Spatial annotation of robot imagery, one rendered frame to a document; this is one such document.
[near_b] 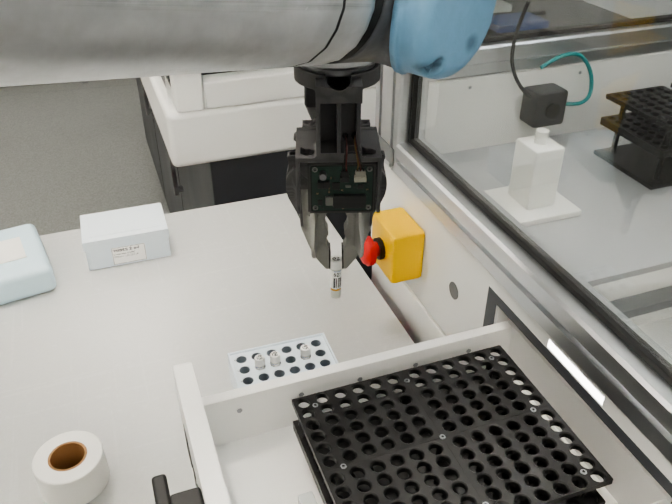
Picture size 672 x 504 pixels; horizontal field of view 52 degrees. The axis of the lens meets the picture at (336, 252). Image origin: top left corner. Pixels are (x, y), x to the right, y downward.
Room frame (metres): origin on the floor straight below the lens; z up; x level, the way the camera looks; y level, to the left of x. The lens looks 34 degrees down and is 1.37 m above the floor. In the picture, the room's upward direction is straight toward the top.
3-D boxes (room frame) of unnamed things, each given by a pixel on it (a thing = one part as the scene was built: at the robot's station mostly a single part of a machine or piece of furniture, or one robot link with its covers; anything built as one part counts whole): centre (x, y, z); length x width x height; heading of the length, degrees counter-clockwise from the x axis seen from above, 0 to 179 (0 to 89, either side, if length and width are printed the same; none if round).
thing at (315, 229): (0.55, 0.02, 1.02); 0.06 x 0.03 x 0.09; 2
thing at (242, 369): (0.61, 0.06, 0.78); 0.12 x 0.08 x 0.04; 109
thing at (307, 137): (0.54, 0.00, 1.13); 0.09 x 0.08 x 0.12; 2
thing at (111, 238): (0.92, 0.33, 0.79); 0.13 x 0.09 x 0.05; 109
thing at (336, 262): (0.57, 0.00, 0.96); 0.01 x 0.01 x 0.05
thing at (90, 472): (0.47, 0.28, 0.78); 0.07 x 0.07 x 0.04
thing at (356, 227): (0.55, -0.02, 1.02); 0.06 x 0.03 x 0.09; 2
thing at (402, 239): (0.76, -0.08, 0.88); 0.07 x 0.05 x 0.07; 20
